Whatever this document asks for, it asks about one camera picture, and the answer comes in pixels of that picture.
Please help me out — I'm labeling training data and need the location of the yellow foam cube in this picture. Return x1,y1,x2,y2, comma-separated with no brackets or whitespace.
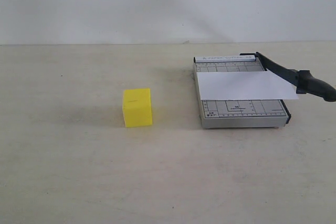
122,88,153,127

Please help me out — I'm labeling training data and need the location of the grey paper cutter base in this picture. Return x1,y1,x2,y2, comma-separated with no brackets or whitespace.
193,53,291,129

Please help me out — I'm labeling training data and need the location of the white paper sheet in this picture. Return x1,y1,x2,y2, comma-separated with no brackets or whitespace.
196,71,299,101

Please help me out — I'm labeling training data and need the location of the black cutter blade arm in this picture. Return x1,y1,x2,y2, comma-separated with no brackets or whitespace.
255,52,335,102

